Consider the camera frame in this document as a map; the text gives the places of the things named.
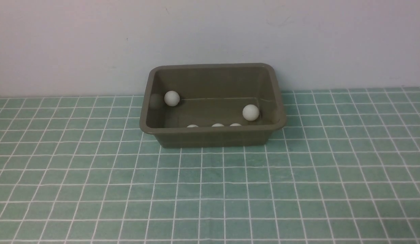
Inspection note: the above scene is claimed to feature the olive plastic bin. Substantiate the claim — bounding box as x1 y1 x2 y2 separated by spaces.
140 63 287 148

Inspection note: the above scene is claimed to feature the green checkered tablecloth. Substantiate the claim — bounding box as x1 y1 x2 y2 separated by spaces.
0 87 420 244

